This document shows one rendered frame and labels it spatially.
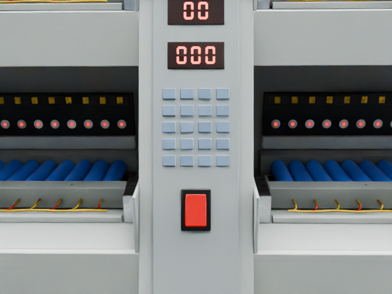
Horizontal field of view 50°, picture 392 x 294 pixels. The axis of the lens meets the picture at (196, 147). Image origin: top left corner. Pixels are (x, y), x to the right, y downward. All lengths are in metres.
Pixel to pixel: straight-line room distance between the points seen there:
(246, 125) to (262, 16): 0.09
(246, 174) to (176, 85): 0.09
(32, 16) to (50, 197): 0.17
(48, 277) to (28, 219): 0.07
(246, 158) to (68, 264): 0.17
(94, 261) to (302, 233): 0.18
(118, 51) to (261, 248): 0.20
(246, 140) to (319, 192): 0.11
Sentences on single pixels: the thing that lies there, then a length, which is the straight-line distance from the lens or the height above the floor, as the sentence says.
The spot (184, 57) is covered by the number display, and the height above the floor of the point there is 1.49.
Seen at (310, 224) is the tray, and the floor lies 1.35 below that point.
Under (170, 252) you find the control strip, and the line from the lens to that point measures 0.35.
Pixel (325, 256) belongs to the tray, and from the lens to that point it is 0.37.
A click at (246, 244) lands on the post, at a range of 0.35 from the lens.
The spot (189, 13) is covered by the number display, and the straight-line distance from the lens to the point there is 0.36.
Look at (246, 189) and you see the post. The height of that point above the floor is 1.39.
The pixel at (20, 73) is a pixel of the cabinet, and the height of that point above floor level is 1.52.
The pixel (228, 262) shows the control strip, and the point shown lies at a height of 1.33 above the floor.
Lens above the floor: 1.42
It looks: level
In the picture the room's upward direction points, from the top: straight up
